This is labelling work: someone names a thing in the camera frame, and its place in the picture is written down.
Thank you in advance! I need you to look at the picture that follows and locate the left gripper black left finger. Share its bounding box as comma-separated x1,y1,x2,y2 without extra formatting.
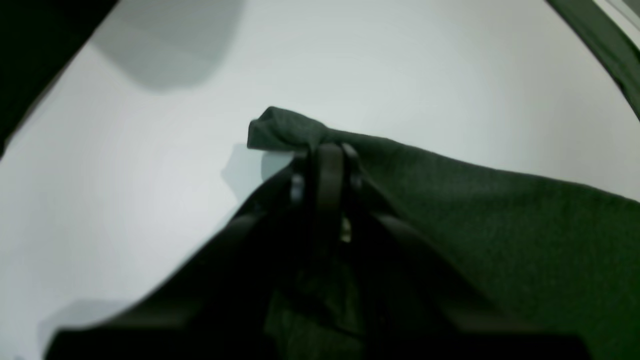
45,144,345,360

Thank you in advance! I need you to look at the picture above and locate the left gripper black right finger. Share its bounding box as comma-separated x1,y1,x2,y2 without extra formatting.
342,144,592,360

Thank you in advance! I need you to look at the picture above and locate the dark green long-sleeve shirt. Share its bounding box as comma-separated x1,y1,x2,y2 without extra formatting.
1,0,639,360

